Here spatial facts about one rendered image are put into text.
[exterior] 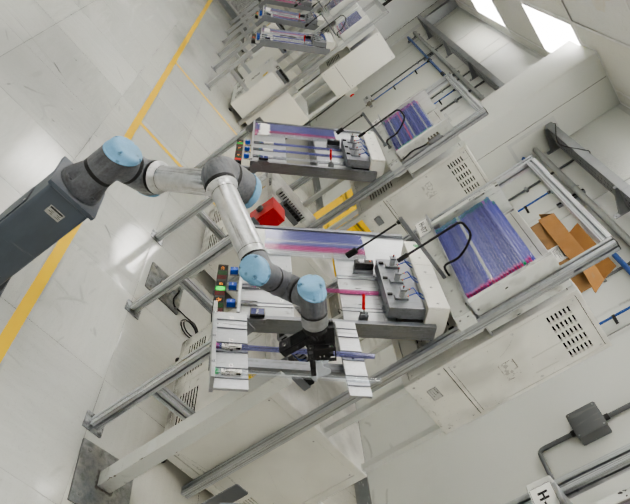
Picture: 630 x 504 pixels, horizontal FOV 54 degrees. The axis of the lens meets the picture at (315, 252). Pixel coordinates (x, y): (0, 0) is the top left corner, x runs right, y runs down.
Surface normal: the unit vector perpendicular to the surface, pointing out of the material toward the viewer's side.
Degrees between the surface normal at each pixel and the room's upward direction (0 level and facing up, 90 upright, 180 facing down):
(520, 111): 90
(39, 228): 90
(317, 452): 90
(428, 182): 90
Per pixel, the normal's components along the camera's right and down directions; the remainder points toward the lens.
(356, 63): 0.06, 0.50
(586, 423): -0.59, -0.68
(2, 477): 0.80, -0.54
